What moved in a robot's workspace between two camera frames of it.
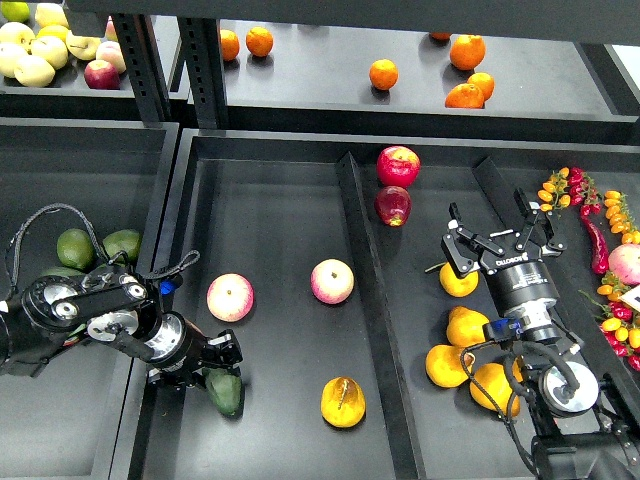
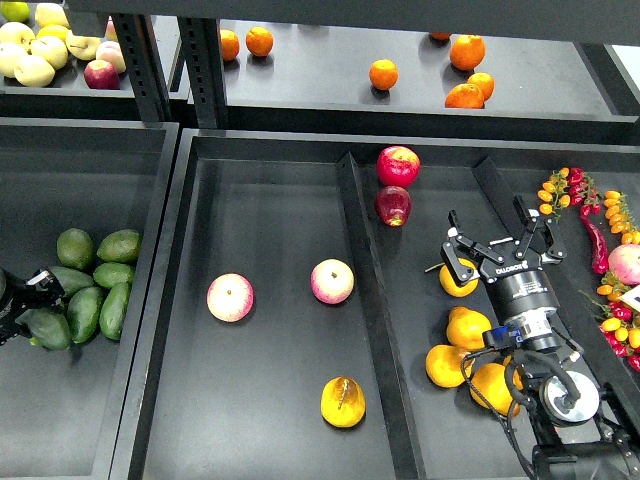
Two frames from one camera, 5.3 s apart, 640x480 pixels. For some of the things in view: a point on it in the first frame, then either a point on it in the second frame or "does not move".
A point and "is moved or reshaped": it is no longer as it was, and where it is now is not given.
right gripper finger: (458, 245) does not move
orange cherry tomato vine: (620, 216) does not move
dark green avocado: (226, 389) is moved or reshaped
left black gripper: (180, 346) → (42, 290)
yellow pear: (343, 402) does not move
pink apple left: (230, 297) does not move
